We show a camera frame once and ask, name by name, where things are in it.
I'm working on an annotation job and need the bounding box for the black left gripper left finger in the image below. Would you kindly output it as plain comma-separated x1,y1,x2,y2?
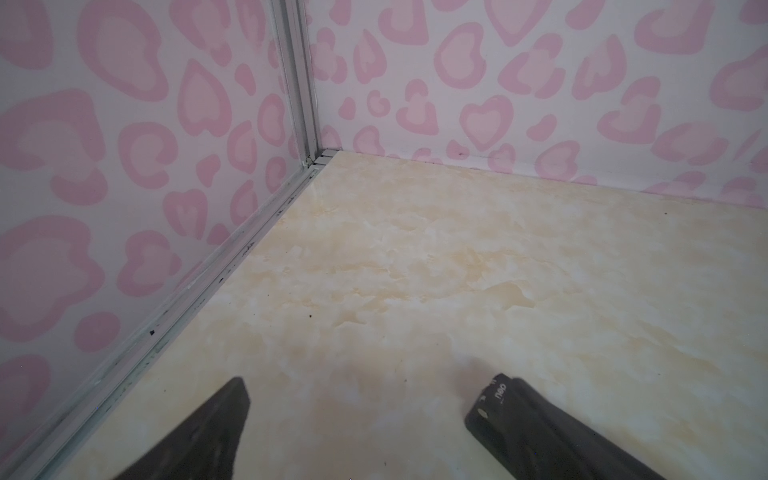
116,377,250,480

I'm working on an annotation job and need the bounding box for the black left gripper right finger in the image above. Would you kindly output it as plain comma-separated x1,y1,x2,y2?
464,374,661,480

